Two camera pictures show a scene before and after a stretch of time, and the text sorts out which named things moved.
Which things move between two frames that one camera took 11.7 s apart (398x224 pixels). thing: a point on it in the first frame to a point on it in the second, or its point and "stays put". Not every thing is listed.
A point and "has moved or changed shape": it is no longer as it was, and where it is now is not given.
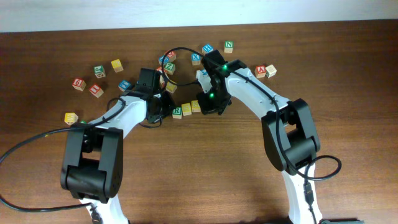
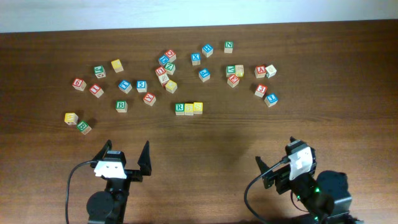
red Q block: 171,56 stays put
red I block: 96,90 stays put
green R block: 177,112 has moved or changed shape
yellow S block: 196,107 stays put
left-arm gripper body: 168,101 to 132,173
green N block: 229,46 stays put
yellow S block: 186,109 stays put
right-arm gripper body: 216,101 to 282,179
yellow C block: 171,87 stays put
